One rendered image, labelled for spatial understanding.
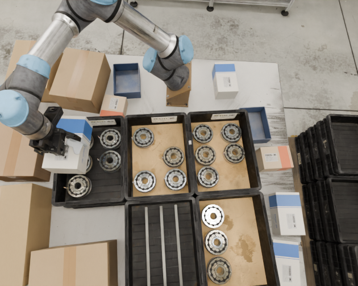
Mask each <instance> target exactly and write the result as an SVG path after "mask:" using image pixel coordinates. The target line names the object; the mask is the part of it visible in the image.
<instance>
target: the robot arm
mask: <svg viewBox="0 0 358 286"><path fill-rule="evenodd" d="M97 18H99V19H100V20H102V21H104V22H105V23H111V22H113V23H115V24H116V25H117V26H119V27H121V28H122V29H124V30H125V31H127V32H128V33H130V34H132V35H133V36H135V37H136V38H138V39H139V40H141V41H142V42H144V43H146V44H147V45H149V46H150V48H149V49H148V50H147V51H146V53H145V55H144V58H143V68H144V69H145V70H146V71H148V72H149V73H151V74H153V75H154V76H156V77H157V78H159V79H161V80H162V81H164V83H165V84H166V85H167V87H168V88H169V89H171V90H172V91H177V90H179V89H181V88H182V87H183V86H184V85H185V84H186V82H187V80H188V78H189V69H188V67H187V66H185V64H187V63H188V62H190V61H191V60H192V59H193V56H194V50H193V46H192V43H191V41H190V39H189V38H188V37H187V36H186V35H181V36H180V37H178V36H177V35H175V34H174V33H171V32H170V33H166V32H165V31H164V30H162V29H161V28H160V27H159V26H157V25H156V24H154V23H153V22H152V21H150V20H149V19H148V18H147V17H145V16H144V15H143V14H141V13H140V12H138V10H136V9H135V8H133V7H132V6H131V5H129V4H128V3H127V2H126V1H124V0H62V1H61V3H60V5H59V7H58V8H57V10H56V12H55V13H54V14H53V15H52V23H51V24H50V25H49V26H48V28H47V29H46V30H45V31H44V33H43V34H42V35H41V36H40V37H39V39H38V40H37V42H36V43H35V44H34V45H33V47H32V48H31V49H30V50H29V51H28V53H27V54H24V55H22V56H21V57H20V59H19V61H18V63H16V68H15V69H14V70H13V72H12V73H11V74H10V75H9V77H8V78H7V80H5V82H4V83H3V84H2V85H0V122H1V123H2V124H4V125H6V126H8V127H10V128H12V129H13V130H15V131H17V132H19V133H20V134H22V135H23V136H25V137H27V138H29V139H30V142H29V146H31V147H32V148H34V152H36V153H38V154H40V155H43V154H44V153H51V154H54V155H62V156H63V157H64V154H65V148H66V145H64V143H65V137H66V138H67V141H66V143H67V145H69V146H71V147H72V148H73V151H74V154H76V155H78V154H79V153H80V151H81V149H82V146H86V147H87V146H88V145H87V143H86V142H85V141H84V140H83V139H82V138H81V137H80V136H78V135H76V134H74V133H71V132H68V131H65V130H63V129H61V128H57V127H56V125H57V123H58V122H59V120H60V119H61V117H62V115H63V113H64V112H63V109H62V108H61V107H56V106H53V107H48V108H47V110H46V111H45V113H44V114H42V113H41V112H40V111H38V108H39V106H40V102H41V99H42V97H43V94H44V90H45V87H46V85H47V82H48V80H49V74H50V71H51V68H52V66H53V65H54V63H55V62H56V61H57V59H58V58H59V57H60V55H61V54H62V52H63V51H64V49H65V48H66V46H67V45H68V44H69V42H70V41H71V39H72V38H76V37H77V36H78V35H79V33H80V32H81V31H82V30H83V29H84V28H86V27H87V26H88V25H89V24H90V23H92V22H93V21H95V20H96V19H97ZM39 152H41V153H39Z"/></svg>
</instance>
